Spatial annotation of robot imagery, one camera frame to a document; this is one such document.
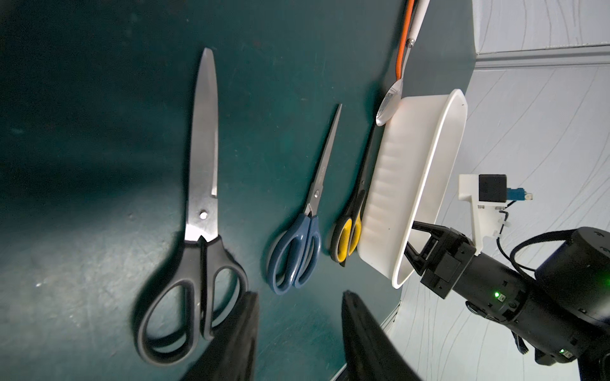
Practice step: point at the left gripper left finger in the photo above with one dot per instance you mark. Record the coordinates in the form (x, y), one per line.
(232, 353)

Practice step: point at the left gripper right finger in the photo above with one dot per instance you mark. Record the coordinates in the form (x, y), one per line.
(370, 355)

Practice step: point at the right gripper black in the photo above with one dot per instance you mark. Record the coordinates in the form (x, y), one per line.
(446, 261)

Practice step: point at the black handled steel scissors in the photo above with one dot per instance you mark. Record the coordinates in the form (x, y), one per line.
(202, 256)

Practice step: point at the yellow black handled scissors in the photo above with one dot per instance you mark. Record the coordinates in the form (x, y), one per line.
(348, 227)

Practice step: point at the blue handled scissors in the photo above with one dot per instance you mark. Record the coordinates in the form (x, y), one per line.
(296, 254)

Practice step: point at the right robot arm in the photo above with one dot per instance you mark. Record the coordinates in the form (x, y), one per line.
(553, 297)

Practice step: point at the white storage box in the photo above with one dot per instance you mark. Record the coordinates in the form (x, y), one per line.
(413, 168)

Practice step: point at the orange stick utensil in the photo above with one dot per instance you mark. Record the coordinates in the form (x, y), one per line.
(410, 4)

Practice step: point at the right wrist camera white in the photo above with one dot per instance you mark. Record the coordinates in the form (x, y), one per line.
(489, 196)

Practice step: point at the metal spoon white handle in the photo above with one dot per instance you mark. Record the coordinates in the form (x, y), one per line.
(391, 100)

